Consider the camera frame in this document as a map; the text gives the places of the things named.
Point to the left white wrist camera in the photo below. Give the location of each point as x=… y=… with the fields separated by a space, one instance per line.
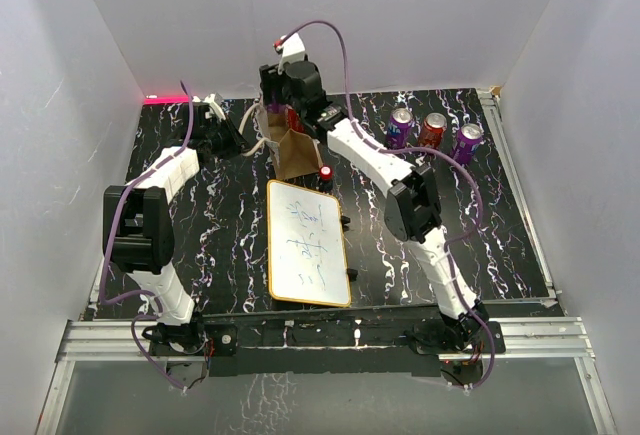
x=215 y=110

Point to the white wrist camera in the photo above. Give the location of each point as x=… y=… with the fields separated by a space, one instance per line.
x=290 y=49
x=215 y=110

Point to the pink tape strip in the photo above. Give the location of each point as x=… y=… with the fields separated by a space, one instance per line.
x=161 y=100

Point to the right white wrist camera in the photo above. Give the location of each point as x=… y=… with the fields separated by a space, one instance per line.
x=290 y=49

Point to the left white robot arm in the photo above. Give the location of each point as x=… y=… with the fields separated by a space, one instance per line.
x=138 y=234

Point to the black board clip upper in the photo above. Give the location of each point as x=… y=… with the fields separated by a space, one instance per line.
x=345 y=220

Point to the white dry-erase board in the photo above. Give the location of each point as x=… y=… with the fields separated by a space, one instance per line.
x=306 y=251

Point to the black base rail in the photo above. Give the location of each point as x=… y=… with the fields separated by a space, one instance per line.
x=379 y=339

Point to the red can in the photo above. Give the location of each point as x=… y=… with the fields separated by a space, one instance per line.
x=432 y=131

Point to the black board clip lower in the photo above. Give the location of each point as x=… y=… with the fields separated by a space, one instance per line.
x=352 y=274

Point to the purple fanta can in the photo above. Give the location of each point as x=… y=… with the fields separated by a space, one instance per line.
x=399 y=127

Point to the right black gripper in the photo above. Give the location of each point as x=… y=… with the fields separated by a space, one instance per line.
x=273 y=79

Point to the black board clip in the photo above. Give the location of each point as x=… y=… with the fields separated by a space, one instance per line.
x=345 y=220
x=352 y=274

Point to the brown canvas bag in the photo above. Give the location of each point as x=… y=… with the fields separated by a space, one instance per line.
x=292 y=154

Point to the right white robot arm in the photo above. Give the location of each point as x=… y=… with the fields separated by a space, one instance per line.
x=412 y=212

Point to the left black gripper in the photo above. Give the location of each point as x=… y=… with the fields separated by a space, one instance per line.
x=238 y=145

